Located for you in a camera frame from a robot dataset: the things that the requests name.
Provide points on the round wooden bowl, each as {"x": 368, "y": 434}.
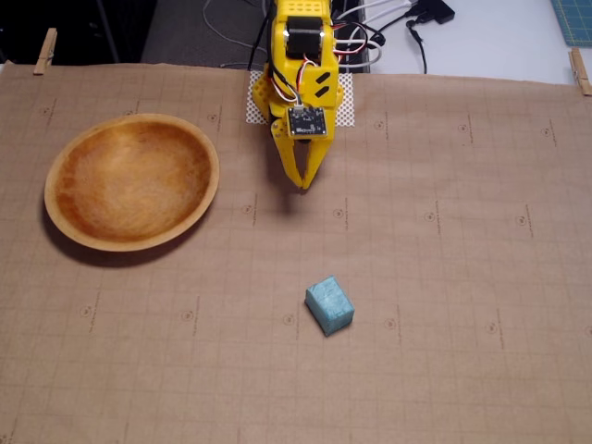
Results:
{"x": 131, "y": 185}

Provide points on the small black camera board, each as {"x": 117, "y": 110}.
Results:
{"x": 306, "y": 122}

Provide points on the brown gridded paper mat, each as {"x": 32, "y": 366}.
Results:
{"x": 416, "y": 277}

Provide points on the blue block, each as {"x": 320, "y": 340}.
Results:
{"x": 329, "y": 305}

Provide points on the white perforated base mat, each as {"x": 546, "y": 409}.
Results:
{"x": 348, "y": 108}

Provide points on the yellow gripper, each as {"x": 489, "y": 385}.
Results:
{"x": 288, "y": 159}

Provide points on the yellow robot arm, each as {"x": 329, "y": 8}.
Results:
{"x": 300, "y": 7}

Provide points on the wooden clothespin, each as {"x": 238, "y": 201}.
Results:
{"x": 45, "y": 51}
{"x": 580, "y": 71}

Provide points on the yellow robot base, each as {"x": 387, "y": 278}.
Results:
{"x": 260, "y": 92}

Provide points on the black power adapter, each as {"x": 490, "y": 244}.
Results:
{"x": 439, "y": 11}

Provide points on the green cutting mat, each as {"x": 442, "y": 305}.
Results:
{"x": 575, "y": 20}

